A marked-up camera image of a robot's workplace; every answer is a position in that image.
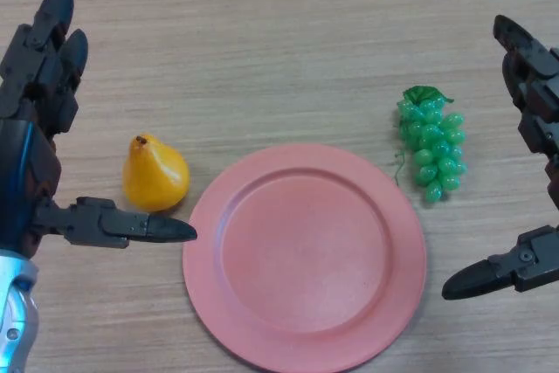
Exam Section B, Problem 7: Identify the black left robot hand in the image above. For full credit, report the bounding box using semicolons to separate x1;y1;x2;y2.
0;0;197;260

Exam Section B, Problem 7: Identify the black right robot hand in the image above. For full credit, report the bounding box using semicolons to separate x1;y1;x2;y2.
441;14;559;301

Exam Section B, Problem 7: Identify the yellow pear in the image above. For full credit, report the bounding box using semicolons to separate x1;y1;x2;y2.
121;134;191;212

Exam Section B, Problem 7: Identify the pink round plate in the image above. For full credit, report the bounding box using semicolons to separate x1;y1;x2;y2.
182;142;428;373

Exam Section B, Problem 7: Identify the green grape bunch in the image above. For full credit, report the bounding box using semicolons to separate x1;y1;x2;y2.
394;85;469;204

